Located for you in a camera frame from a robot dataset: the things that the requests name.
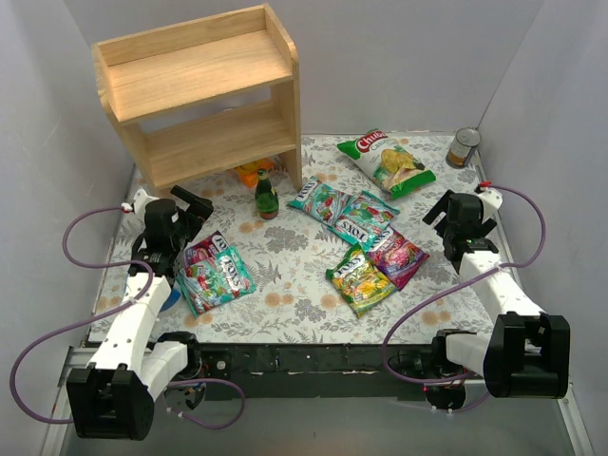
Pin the orange snack packet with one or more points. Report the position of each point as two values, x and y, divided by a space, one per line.
247 173

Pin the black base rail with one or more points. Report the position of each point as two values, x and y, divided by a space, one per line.
304 371

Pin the green glass bottle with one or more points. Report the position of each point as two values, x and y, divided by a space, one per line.
266 197

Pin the teal fox's mint bag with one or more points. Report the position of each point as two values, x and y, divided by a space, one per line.
364 220
321 202
215 281

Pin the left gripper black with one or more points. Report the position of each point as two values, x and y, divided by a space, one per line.
191 217

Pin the tin can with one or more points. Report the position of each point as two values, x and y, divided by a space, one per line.
464 143

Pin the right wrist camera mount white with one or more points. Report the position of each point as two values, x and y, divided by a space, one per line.
490 198

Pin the yellow green Fox's bag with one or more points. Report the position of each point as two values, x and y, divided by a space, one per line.
361 284

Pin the floral table mat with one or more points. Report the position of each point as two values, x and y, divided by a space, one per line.
287 258

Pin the blue white tape roll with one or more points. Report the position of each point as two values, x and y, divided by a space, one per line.
172 299

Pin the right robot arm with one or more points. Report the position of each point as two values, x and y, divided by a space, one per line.
527 354

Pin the wooden two-tier shelf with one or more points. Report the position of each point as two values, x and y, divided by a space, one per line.
152 73

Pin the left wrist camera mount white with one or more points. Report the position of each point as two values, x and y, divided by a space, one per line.
137 205

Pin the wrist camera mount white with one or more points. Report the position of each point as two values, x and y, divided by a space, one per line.
137 205
490 198

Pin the green Chuba chips bag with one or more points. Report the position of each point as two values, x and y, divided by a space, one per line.
387 163

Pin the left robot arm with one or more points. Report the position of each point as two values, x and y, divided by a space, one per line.
114 395

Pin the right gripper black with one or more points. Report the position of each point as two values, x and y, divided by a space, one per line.
446 220

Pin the purple fox's berries bag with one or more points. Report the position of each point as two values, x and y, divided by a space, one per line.
396 257
207 249

